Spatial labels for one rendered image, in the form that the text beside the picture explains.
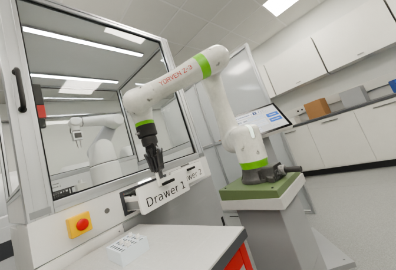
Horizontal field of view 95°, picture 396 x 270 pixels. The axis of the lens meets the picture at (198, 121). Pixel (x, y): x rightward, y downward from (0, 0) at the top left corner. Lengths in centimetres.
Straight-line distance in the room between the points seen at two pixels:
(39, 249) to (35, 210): 13
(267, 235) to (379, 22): 346
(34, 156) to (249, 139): 85
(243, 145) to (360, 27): 328
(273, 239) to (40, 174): 92
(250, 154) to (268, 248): 37
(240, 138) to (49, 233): 80
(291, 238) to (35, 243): 89
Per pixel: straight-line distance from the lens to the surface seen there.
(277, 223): 83
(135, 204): 94
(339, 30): 389
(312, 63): 385
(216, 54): 87
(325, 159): 356
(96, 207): 97
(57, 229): 94
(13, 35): 118
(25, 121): 98
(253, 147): 81
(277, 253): 90
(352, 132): 343
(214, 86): 100
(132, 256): 68
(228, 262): 54
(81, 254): 97
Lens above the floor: 100
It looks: 9 degrees up
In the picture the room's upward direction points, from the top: 18 degrees counter-clockwise
